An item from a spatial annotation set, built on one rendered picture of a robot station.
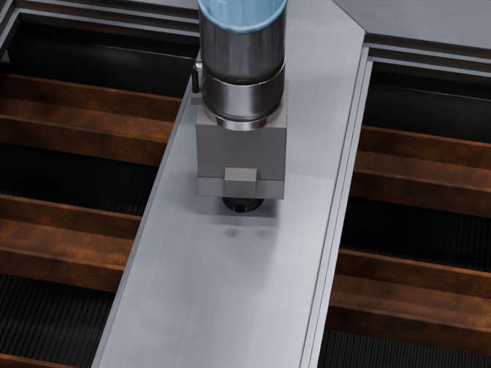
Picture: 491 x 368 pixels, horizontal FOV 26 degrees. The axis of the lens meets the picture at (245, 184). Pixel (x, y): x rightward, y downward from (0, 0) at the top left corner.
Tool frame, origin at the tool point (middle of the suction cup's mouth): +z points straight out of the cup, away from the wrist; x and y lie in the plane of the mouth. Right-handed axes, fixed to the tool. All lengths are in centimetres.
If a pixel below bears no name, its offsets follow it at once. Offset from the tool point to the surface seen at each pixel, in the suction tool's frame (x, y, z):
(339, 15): 29.2, 9.9, -0.7
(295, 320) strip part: -14.6, 5.7, -0.9
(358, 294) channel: 1.1, 13.3, 17.2
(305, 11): 29.8, 5.9, -0.7
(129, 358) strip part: -19.5, -9.3, -0.8
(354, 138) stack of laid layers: 12.0, 11.8, 2.3
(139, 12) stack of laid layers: 30.4, -14.5, 0.9
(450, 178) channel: 19.5, 25.2, 17.2
